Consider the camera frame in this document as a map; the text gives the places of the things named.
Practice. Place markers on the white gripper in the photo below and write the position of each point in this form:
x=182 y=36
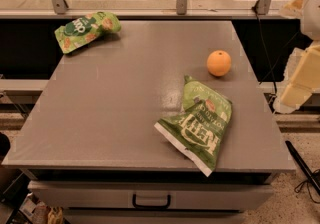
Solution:
x=312 y=14

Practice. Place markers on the grey drawer with black handle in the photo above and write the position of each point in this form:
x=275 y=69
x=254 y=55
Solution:
x=180 y=196

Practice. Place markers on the green rice chip bag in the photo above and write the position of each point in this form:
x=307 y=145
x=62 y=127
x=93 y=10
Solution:
x=86 y=29

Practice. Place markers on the green jalapeno chip bag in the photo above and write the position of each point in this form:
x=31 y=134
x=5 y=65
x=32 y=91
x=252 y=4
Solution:
x=198 y=130

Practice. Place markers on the black bar on floor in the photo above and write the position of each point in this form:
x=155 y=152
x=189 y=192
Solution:
x=311 y=177

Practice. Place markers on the orange fruit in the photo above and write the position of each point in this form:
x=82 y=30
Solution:
x=219 y=63

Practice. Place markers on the clutter under table left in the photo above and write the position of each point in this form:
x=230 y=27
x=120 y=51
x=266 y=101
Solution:
x=37 y=212

